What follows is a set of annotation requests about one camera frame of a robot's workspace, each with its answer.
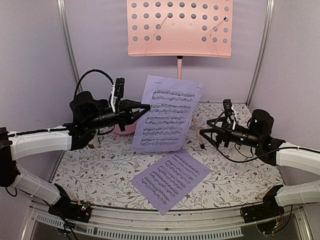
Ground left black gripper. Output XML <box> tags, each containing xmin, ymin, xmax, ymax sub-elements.
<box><xmin>84</xmin><ymin>99</ymin><xmax>151</xmax><ymax>131</ymax></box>

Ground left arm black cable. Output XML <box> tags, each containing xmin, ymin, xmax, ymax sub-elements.
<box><xmin>73</xmin><ymin>69</ymin><xmax>115</xmax><ymax>96</ymax></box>

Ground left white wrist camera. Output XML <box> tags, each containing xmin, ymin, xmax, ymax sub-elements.
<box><xmin>109</xmin><ymin>77</ymin><xmax>125</xmax><ymax>113</ymax></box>

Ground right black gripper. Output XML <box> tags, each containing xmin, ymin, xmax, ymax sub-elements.
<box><xmin>200</xmin><ymin>116</ymin><xmax>263</xmax><ymax>149</ymax></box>

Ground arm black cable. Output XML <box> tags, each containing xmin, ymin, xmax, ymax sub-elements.
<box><xmin>73</xmin><ymin>69</ymin><xmax>115</xmax><ymax>96</ymax></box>
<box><xmin>212</xmin><ymin>111</ymin><xmax>316</xmax><ymax>163</ymax></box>

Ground paper coffee cup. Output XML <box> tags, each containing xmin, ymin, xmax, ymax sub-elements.
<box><xmin>87</xmin><ymin>135</ymin><xmax>100</xmax><ymax>149</ymax></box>

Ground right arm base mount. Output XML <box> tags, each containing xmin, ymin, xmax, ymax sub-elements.
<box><xmin>240</xmin><ymin>184</ymin><xmax>285</xmax><ymax>223</ymax></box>

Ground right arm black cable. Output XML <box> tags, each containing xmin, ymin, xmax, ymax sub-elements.
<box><xmin>212</xmin><ymin>111</ymin><xmax>316</xmax><ymax>163</ymax></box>

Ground pink plate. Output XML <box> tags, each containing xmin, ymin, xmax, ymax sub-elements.
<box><xmin>112</xmin><ymin>109</ymin><xmax>139</xmax><ymax>136</ymax></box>

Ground right aluminium frame post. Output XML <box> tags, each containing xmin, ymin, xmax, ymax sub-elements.
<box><xmin>245</xmin><ymin>0</ymin><xmax>275</xmax><ymax>107</ymax></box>

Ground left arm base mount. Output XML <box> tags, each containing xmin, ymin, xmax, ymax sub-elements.
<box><xmin>48</xmin><ymin>183</ymin><xmax>92</xmax><ymax>223</ymax></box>

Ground aluminium frame post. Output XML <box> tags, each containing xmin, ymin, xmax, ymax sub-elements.
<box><xmin>245</xmin><ymin>0</ymin><xmax>275</xmax><ymax>107</ymax></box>
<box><xmin>56</xmin><ymin>0</ymin><xmax>80</xmax><ymax>85</ymax></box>

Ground front aluminium rail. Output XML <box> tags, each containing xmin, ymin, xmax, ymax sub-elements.
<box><xmin>21</xmin><ymin>199</ymin><xmax>315</xmax><ymax>240</ymax></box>

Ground pink music stand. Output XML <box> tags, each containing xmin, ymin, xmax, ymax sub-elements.
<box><xmin>126</xmin><ymin>0</ymin><xmax>235</xmax><ymax>150</ymax></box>

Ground left aluminium frame post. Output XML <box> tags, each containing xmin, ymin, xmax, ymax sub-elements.
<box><xmin>56</xmin><ymin>0</ymin><xmax>80</xmax><ymax>85</ymax></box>

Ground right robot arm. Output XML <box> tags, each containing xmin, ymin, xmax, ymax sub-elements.
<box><xmin>199</xmin><ymin>109</ymin><xmax>320</xmax><ymax>218</ymax></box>

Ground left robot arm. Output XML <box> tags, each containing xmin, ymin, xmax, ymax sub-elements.
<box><xmin>0</xmin><ymin>91</ymin><xmax>151</xmax><ymax>217</ymax></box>

